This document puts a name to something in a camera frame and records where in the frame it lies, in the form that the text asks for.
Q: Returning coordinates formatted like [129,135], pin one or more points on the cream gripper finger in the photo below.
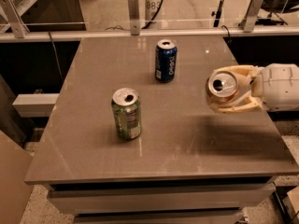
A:
[244,103]
[241,70]

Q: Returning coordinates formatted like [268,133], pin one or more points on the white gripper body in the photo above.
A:
[275,86]

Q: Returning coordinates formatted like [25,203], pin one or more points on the orange soda can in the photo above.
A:
[221,87]

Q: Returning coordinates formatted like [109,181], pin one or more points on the blue Pepsi can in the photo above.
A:
[165,60]

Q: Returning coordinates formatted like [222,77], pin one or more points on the green soda can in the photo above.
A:
[126,108]

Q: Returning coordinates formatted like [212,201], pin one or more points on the black stand with knob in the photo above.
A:
[217,14]

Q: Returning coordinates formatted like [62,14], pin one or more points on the grey table with drawers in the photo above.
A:
[189,165]

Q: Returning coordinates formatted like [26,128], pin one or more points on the white cylinder with number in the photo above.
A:
[153,2]

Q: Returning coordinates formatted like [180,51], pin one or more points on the white shelf block left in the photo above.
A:
[37,105]

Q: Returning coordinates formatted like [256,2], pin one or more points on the brown panel lower left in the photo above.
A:
[14,192]

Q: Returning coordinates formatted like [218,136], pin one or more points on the horizontal aluminium rail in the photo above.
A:
[78,35]

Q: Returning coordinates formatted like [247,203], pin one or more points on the right metal bracket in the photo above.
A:
[248,22]

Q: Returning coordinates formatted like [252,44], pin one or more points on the metal bracket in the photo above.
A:
[13,18]
[248,22]
[133,6]

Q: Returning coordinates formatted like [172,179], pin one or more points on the middle metal bracket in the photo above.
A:
[133,6]

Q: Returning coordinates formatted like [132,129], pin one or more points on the left metal bracket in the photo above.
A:
[13,18]

